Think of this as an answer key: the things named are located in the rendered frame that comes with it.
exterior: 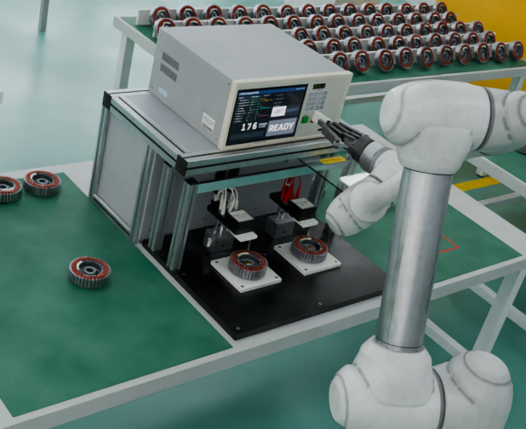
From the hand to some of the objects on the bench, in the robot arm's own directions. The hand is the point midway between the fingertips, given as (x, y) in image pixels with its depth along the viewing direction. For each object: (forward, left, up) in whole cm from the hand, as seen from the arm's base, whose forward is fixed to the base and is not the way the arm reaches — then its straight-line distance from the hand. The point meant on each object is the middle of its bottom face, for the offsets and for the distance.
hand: (321, 120), depth 256 cm
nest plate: (-6, +22, -43) cm, 49 cm away
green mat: (+19, +74, -44) cm, 88 cm away
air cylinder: (+9, +22, -43) cm, 49 cm away
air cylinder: (+8, -2, -44) cm, 45 cm away
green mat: (+15, -55, -48) cm, 75 cm away
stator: (+11, +64, -44) cm, 79 cm away
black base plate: (-5, +10, -46) cm, 47 cm away
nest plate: (-6, -2, -44) cm, 45 cm away
